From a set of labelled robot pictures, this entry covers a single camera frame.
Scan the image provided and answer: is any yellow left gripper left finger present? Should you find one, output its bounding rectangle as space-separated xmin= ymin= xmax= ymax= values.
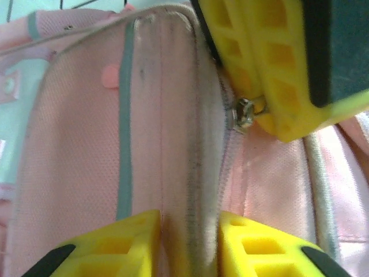
xmin=25 ymin=209 xmax=161 ymax=277

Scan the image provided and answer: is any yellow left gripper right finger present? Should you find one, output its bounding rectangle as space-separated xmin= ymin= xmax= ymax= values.
xmin=218 ymin=211 xmax=352 ymax=277

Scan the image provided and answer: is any pink student backpack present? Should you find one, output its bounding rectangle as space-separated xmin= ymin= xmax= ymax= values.
xmin=0 ymin=0 xmax=369 ymax=277

